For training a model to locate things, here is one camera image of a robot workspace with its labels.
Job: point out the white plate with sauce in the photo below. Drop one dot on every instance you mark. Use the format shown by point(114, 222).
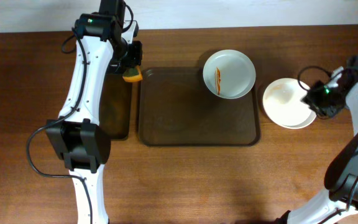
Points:
point(229, 74)

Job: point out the pink plate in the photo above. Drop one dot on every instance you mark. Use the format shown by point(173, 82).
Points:
point(303, 124)

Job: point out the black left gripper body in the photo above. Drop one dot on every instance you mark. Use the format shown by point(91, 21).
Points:
point(134, 55)

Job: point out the brown serving tray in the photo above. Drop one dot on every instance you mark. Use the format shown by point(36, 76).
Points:
point(177, 109)

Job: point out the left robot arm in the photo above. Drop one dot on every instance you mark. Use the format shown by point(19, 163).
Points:
point(102, 42)

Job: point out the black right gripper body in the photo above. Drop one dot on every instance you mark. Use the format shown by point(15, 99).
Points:
point(317, 101)

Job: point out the cream white plate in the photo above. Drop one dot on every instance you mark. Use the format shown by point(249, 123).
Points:
point(282, 102)

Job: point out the orange green sponge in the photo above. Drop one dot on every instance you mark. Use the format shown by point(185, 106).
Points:
point(132, 75)

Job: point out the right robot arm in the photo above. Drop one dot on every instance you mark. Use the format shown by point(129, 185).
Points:
point(339, 198)

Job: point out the black water tray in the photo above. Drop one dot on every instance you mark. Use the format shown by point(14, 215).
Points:
point(115, 107)

